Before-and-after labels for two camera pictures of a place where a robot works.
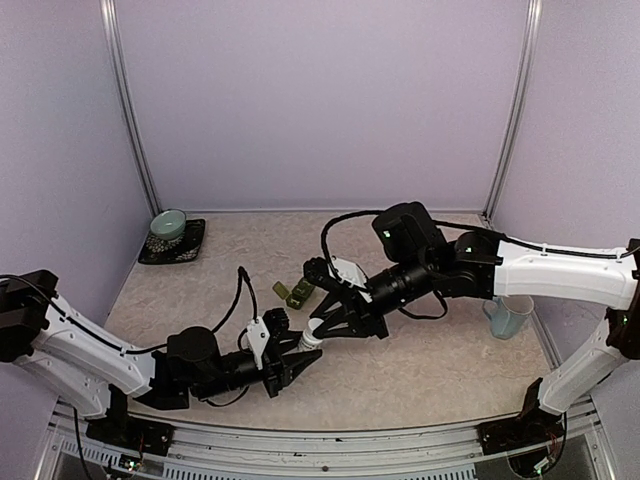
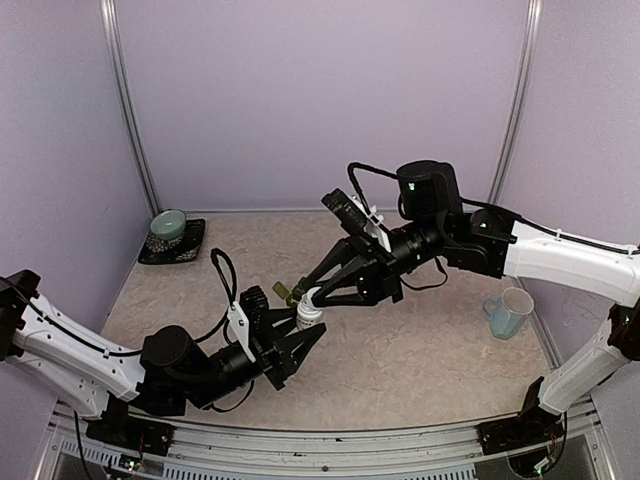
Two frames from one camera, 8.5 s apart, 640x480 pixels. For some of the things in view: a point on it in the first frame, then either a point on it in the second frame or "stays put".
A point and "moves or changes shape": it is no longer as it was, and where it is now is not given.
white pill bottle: (308, 341) moves or changes shape
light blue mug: (507, 314) stays put
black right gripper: (364, 323) -> (375, 272)
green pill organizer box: (299, 295) stays put
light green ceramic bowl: (168, 224) stays put
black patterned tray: (180, 250) stays put
